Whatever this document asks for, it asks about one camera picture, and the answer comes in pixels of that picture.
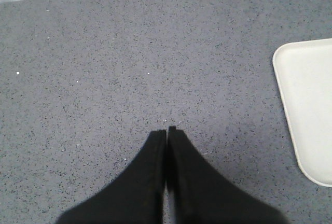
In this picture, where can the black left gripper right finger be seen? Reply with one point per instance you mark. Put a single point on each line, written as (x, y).
(200, 194)

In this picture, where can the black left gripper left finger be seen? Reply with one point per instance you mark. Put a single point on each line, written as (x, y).
(135, 196)

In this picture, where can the cream rectangular plastic tray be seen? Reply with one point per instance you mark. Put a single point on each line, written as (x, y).
(303, 74)

